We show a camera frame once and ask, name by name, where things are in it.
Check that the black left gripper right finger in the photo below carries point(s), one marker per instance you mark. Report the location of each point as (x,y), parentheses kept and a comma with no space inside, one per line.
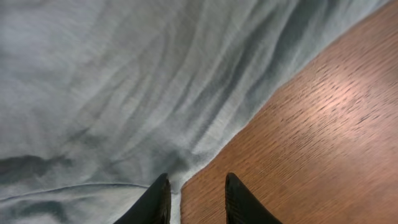
(242,207)

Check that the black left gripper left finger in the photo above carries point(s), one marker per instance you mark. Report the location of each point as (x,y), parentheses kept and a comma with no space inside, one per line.
(153,207)

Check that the light teal t-shirt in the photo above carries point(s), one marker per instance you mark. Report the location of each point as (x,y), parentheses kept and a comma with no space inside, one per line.
(100,97)

